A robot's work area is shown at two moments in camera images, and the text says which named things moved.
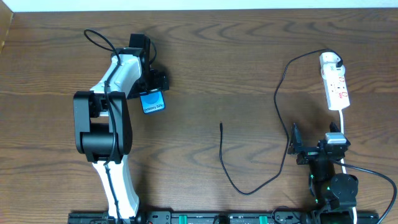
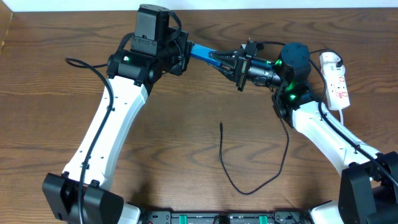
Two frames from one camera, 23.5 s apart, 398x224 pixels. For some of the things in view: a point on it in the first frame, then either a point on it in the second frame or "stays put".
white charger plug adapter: [328, 63] stays put
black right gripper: [311, 153] to [241, 70]
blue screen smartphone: [152, 101] to [202, 53]
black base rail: [212, 217] stays put
